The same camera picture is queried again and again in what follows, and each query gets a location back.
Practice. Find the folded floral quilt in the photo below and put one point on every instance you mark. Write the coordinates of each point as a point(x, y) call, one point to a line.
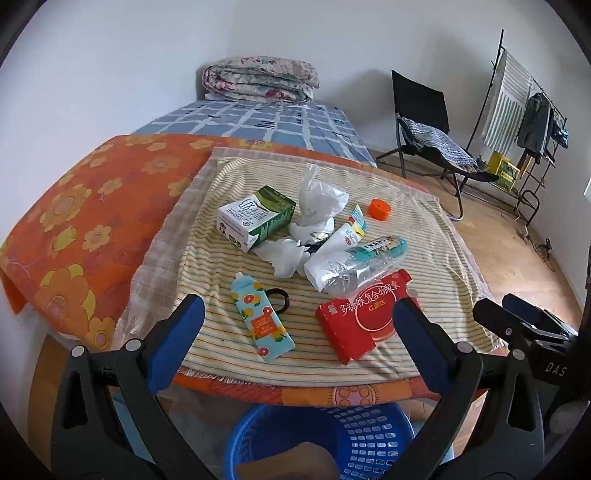
point(258, 78)

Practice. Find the yellow plastic crate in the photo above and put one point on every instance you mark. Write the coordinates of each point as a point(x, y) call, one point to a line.
point(501, 167)

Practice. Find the green and white milk carton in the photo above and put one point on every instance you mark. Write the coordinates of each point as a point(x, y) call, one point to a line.
point(249, 217)

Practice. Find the striped cream cloth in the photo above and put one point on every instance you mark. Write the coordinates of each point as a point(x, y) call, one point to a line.
point(415, 230)

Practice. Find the blue plastic basket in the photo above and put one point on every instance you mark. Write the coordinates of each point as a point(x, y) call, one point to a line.
point(369, 443)

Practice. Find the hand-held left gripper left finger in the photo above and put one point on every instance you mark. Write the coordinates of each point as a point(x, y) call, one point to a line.
point(178, 344)

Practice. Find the orange bottle cap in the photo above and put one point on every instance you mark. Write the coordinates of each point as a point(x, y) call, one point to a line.
point(379, 209)

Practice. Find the dark hanging garment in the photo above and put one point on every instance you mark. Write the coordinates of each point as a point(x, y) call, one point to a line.
point(535, 120)

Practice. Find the orange floral blanket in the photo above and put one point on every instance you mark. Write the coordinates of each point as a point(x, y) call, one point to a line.
point(92, 207)

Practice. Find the teal hanging garment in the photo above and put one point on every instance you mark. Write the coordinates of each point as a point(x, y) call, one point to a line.
point(559, 134)

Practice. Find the white plastic wrap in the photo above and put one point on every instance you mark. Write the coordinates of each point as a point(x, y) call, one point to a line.
point(281, 258)

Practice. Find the white squeeze tube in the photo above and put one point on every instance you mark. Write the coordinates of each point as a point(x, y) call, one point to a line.
point(341, 240)

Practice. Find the grey patterned chair cloth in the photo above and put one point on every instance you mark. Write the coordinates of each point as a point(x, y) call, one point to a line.
point(438, 143)

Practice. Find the striped white towel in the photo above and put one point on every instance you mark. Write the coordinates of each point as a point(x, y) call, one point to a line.
point(505, 101)

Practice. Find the black drying rack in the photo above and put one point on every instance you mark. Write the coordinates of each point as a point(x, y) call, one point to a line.
point(526, 203)

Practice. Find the white printed plastic bag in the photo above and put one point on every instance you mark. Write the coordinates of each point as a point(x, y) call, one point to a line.
point(318, 196)

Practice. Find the blue checked bed sheet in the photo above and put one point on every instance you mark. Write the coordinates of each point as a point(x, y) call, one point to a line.
point(258, 121)

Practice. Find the red cardboard box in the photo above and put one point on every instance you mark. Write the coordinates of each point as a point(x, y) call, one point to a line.
point(364, 321)

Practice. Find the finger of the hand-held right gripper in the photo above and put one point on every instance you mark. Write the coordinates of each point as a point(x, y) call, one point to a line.
point(498, 323)
point(526, 308)

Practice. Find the clear plastic bottle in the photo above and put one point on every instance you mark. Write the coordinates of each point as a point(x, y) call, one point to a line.
point(369, 261)

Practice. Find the black folding chair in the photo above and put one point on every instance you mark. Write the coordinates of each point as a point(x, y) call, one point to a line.
point(420, 97)

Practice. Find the fruit print cream tube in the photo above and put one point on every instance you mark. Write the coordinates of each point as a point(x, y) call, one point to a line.
point(261, 318)

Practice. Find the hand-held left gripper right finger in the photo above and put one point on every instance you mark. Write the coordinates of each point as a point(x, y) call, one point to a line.
point(418, 344)

